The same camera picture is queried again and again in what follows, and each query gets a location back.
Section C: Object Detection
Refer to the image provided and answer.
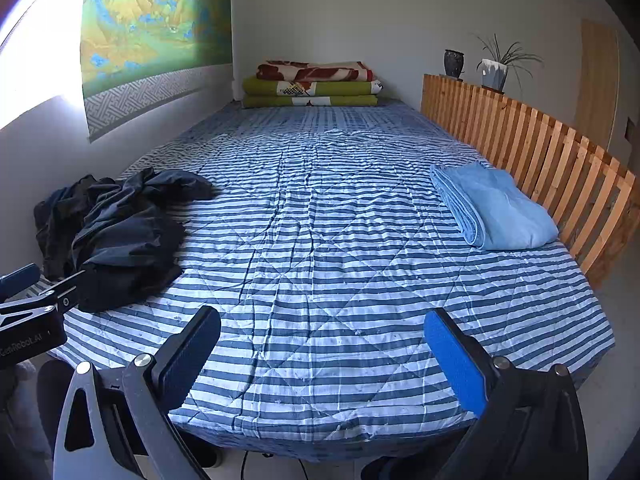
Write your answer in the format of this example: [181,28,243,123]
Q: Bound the grey-blue pants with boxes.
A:
[72,167,216,313]

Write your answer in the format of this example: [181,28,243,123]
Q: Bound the folded light blue towel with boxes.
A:
[430,162,560,251]

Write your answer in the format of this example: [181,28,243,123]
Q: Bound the folded red floral blanket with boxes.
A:
[256,60,376,83]

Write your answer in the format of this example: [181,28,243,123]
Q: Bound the blue white striped quilt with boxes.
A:
[37,99,617,463]

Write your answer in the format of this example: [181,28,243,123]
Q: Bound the wooden slatted bed rail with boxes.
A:
[421,74,638,291]

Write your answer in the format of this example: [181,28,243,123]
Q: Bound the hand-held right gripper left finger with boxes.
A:
[52,305,222,480]

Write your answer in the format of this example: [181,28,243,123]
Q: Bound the potted plant in white pot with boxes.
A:
[472,34,543,93]

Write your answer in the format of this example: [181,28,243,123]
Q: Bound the dark ceramic vase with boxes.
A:
[443,49,466,81]

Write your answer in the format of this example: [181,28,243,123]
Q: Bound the black floor cable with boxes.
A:
[239,452,308,480]

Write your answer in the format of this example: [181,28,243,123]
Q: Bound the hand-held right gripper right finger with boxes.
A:
[424,307,591,480]

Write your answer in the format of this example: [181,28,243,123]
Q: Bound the folded green blanket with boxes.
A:
[242,77,385,109]

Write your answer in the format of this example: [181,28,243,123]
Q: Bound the light wooden door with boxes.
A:
[575,19,621,153]

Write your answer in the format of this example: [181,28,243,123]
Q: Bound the landscape wall tapestry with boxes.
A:
[80,0,235,142]

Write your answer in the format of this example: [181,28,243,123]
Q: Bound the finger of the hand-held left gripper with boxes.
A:
[0,262,42,303]
[0,270,87,317]

